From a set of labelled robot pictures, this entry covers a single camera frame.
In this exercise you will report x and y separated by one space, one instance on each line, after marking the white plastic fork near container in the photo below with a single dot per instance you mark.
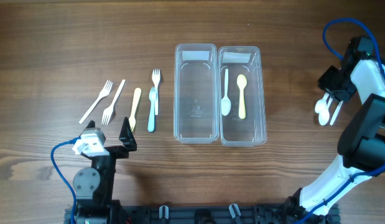
156 80

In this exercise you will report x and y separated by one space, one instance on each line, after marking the right clear plastic container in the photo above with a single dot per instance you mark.
251 131

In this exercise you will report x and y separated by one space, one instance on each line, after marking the white plastic fork far left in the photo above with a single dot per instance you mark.
103 93

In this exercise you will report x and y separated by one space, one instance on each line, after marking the white plastic fork upside down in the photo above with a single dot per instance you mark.
108 112

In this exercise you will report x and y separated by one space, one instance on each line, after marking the yellow plastic fork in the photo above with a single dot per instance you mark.
135 103

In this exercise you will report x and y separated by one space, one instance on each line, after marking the light blue plastic fork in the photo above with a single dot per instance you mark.
151 120

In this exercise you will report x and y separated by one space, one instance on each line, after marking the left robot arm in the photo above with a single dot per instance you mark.
93 185

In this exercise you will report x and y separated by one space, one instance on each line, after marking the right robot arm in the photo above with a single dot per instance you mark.
361 149

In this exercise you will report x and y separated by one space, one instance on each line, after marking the white plastic spoon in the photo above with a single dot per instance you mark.
336 112
324 115
321 104

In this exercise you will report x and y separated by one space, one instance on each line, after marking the clear plastic container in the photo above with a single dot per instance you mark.
196 111
251 131

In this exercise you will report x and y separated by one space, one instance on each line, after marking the left clear plastic container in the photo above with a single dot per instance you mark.
196 111

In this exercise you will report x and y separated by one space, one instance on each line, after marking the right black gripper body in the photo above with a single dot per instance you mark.
336 83

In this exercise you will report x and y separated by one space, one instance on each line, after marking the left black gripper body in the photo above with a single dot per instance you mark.
118 152

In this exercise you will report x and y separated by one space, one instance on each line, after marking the yellow plastic spoon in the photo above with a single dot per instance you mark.
241 83

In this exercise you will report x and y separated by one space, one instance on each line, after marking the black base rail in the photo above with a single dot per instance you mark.
257 214

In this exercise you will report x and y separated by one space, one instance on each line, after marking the white spoon crossing yellow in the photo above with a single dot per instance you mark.
225 101

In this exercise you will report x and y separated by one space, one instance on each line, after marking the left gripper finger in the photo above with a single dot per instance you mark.
90 126
126 136

